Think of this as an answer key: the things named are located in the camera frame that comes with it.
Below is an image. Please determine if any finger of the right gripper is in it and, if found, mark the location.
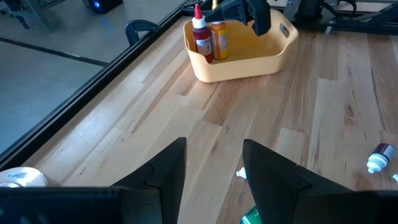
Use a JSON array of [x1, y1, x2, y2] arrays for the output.
[[205, 0, 249, 26], [248, 0, 272, 37]]

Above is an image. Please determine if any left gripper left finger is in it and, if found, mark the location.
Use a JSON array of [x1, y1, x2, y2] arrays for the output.
[[112, 137, 188, 224]]

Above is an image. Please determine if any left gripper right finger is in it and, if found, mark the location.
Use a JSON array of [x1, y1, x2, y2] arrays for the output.
[[242, 139, 352, 224]]

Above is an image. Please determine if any yellow-capped orange coloring bottle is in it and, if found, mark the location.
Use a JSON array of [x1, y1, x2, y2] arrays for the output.
[[208, 0, 229, 61]]

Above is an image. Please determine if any green-capped coloring bottle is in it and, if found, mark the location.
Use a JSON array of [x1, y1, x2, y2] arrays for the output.
[[239, 205, 261, 224]]

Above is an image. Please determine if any red-capped maroon coloring bottle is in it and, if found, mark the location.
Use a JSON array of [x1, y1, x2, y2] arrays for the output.
[[191, 3, 215, 64]]

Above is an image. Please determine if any yellow plastic basket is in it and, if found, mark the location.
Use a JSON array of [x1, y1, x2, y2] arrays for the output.
[[182, 8, 300, 84]]

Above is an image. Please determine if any black clamp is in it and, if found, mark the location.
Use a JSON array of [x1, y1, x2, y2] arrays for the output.
[[125, 19, 161, 47]]

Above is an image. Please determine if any black computer tower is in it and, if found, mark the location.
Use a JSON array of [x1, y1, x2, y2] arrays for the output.
[[82, 0, 124, 15]]

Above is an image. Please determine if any white shade silver table lamp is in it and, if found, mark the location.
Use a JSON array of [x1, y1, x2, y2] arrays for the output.
[[0, 166, 49, 189]]

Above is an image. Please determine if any black aluminium table frame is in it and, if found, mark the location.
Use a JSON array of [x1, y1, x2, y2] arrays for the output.
[[0, 0, 398, 171]]

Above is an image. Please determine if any gray metal cart frame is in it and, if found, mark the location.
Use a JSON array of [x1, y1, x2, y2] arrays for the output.
[[0, 0, 68, 34]]

